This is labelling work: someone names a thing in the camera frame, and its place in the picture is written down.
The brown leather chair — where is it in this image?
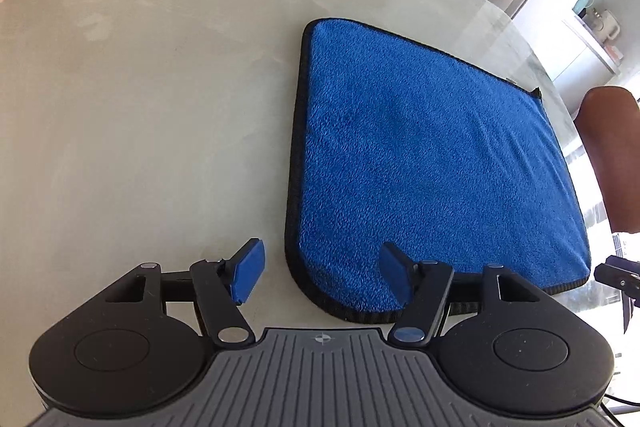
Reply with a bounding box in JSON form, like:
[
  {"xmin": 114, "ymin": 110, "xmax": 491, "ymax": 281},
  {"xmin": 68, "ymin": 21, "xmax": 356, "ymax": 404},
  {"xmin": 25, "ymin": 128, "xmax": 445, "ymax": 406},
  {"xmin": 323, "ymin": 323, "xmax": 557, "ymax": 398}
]
[{"xmin": 574, "ymin": 86, "xmax": 639, "ymax": 234}]

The white kettle on shelf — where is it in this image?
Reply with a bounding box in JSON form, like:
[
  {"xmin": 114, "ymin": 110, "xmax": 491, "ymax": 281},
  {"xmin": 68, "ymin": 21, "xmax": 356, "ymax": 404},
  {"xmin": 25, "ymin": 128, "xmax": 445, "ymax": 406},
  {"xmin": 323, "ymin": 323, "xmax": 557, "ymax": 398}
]
[{"xmin": 573, "ymin": 0, "xmax": 624, "ymax": 67}]

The blue grey microfibre towel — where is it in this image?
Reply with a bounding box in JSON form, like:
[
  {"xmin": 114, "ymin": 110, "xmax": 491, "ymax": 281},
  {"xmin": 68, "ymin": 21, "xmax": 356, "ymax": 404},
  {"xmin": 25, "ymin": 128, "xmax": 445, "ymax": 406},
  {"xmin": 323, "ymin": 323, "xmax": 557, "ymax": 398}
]
[{"xmin": 284, "ymin": 18, "xmax": 591, "ymax": 324}]

